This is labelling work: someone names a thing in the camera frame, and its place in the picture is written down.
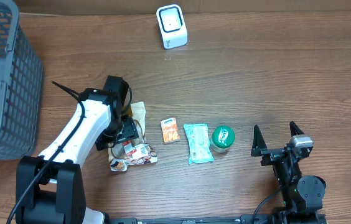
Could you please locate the orange small packet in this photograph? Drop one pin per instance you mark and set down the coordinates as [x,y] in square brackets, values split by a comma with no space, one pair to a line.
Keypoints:
[170,131]

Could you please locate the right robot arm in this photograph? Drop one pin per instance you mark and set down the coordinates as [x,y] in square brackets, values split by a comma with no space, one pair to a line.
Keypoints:
[302,194]

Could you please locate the dark grey plastic basket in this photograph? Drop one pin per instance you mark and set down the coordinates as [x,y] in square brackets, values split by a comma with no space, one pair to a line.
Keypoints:
[21,82]

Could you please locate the green lid jar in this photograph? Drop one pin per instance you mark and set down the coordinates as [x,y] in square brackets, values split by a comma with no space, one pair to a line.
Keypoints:
[222,139]

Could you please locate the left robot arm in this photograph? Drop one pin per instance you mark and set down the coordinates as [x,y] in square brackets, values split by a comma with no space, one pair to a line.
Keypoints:
[49,187]

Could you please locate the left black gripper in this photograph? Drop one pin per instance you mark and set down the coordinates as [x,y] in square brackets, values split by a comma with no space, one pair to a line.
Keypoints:
[129,132]

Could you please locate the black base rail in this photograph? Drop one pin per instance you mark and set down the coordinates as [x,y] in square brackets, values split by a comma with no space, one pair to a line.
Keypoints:
[243,219]

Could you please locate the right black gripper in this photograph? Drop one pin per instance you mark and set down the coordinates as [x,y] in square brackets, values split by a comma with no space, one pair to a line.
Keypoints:
[278,155]

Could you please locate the brown snack pouch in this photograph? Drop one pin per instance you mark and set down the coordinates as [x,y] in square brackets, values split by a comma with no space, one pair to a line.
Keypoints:
[144,154]

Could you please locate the teal wipes packet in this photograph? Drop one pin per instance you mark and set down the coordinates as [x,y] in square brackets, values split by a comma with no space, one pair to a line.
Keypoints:
[199,144]

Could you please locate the red stick packet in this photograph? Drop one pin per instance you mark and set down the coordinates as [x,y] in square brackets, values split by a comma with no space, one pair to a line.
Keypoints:
[129,149]

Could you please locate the white barcode scanner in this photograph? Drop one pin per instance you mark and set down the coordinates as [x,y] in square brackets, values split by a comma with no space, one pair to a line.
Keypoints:
[172,26]

